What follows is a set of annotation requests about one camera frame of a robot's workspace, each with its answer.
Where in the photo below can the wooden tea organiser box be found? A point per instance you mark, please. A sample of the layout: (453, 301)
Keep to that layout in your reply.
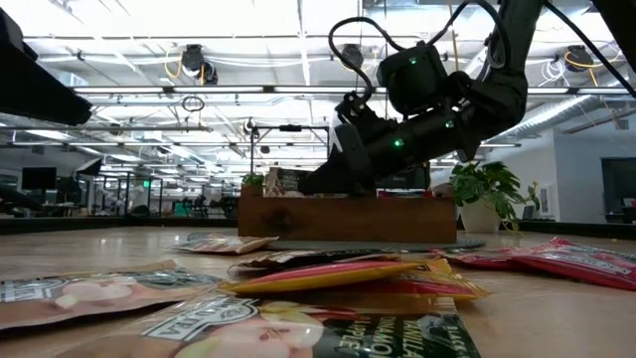
(372, 219)

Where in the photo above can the small background plant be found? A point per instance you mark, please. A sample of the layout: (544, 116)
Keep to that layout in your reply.
(254, 177)

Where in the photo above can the black background camera frame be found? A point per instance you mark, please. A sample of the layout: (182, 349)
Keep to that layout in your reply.
(290, 127)

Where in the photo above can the wall picture frame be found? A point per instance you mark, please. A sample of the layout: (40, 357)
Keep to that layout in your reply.
(544, 200)

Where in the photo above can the long ceiling light strip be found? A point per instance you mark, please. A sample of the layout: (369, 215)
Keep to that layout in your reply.
(199, 90)

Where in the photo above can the black background monitor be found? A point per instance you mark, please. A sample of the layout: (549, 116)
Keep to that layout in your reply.
(39, 178)

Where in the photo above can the strawberry tea packet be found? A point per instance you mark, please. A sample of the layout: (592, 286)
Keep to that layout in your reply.
(586, 266)
(487, 258)

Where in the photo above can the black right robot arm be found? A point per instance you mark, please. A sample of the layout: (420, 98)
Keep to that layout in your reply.
(502, 99)

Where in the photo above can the mango tea packet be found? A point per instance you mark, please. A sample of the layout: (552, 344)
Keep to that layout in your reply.
(437, 286)
(323, 276)

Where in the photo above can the grey round woven placemat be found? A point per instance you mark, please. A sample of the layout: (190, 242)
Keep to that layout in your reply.
(422, 245)

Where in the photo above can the black aluminium table frame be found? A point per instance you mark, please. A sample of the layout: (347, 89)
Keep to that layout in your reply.
(49, 225)

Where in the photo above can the green potted plant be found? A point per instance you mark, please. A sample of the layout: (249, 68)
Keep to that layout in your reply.
(489, 184)

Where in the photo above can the white square pillar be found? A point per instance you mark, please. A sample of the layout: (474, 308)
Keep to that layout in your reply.
(336, 134)

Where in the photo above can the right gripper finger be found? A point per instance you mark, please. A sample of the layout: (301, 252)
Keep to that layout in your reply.
(325, 183)

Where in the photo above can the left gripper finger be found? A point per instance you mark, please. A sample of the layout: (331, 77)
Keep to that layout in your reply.
(30, 84)

